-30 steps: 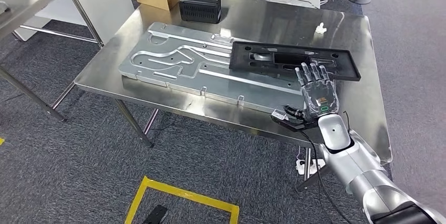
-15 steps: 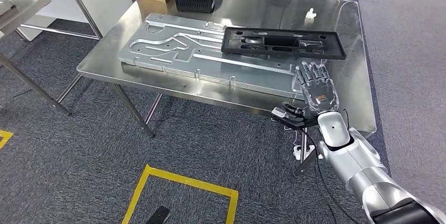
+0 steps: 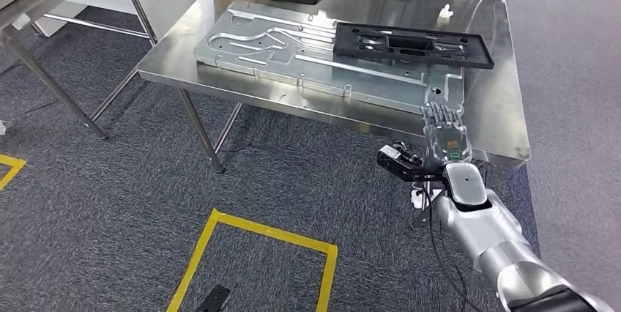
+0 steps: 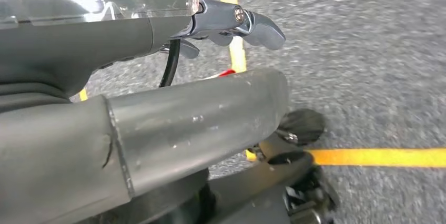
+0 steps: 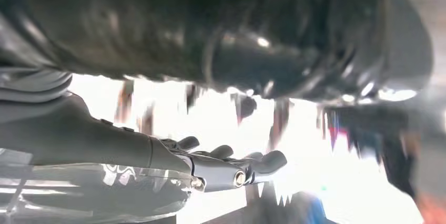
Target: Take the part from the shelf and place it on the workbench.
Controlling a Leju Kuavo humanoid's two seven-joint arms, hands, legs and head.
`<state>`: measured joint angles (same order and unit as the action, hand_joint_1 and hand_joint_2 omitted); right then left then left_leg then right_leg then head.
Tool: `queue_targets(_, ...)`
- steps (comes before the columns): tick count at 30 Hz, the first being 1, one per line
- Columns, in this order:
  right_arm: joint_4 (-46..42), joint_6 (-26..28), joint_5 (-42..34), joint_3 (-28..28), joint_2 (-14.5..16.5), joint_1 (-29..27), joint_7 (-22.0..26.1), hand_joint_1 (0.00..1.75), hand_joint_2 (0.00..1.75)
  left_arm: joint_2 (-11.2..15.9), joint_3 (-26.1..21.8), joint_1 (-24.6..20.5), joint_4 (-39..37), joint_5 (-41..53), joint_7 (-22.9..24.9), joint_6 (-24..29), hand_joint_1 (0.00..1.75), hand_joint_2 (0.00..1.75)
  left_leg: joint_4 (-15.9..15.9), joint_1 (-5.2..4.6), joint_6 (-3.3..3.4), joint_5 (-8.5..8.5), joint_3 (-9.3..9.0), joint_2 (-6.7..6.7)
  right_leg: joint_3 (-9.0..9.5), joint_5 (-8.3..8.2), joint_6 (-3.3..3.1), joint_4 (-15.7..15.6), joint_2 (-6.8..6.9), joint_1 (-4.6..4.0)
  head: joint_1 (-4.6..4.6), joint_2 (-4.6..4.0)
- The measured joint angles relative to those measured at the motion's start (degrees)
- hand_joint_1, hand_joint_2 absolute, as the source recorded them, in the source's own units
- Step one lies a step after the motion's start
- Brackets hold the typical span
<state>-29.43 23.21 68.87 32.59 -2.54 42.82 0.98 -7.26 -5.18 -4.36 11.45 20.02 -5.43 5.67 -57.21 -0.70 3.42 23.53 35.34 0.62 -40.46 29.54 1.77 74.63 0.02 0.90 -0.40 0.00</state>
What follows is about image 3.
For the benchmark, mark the large stamped metal panel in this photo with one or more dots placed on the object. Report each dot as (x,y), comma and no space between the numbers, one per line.
(271,43)

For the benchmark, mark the stainless steel workbench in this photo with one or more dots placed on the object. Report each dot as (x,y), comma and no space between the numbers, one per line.
(490,96)

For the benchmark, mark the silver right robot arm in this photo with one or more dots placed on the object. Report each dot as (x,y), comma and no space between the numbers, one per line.
(485,237)

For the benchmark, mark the black plastic plate frame part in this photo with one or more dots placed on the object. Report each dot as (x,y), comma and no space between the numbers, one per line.
(349,40)

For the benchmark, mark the white plug connector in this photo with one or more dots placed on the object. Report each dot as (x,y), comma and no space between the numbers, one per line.
(419,199)

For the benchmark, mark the small white object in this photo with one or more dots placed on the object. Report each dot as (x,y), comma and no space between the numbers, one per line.
(445,11)

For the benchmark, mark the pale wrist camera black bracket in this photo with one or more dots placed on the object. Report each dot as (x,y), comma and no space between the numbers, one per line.
(395,159)

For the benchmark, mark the black flat robot foot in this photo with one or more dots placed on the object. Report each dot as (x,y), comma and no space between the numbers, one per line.
(213,298)

